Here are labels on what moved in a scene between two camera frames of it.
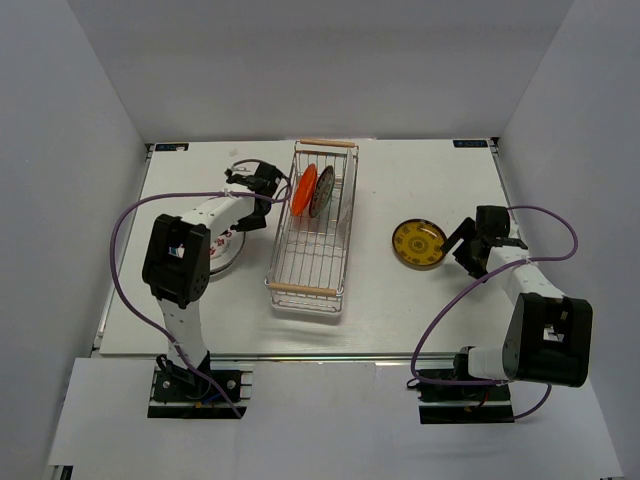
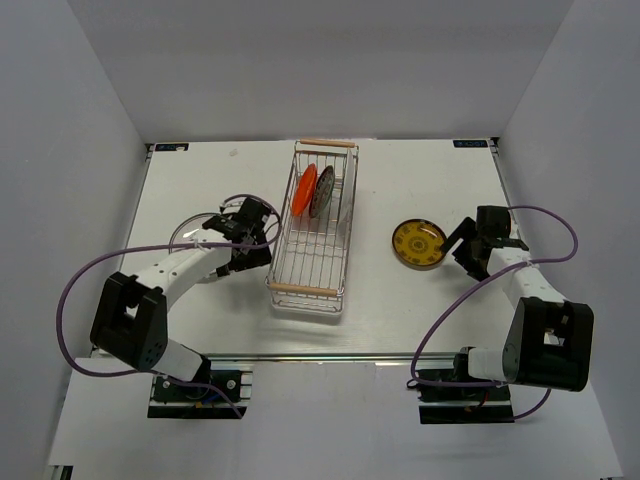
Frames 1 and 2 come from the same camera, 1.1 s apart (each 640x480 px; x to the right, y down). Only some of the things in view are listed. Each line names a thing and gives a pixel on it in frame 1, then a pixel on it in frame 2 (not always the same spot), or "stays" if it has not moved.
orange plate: x=305 y=190 stays
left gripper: x=249 y=225 → x=259 y=257
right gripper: x=466 y=231 stays
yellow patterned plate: x=416 y=245 stays
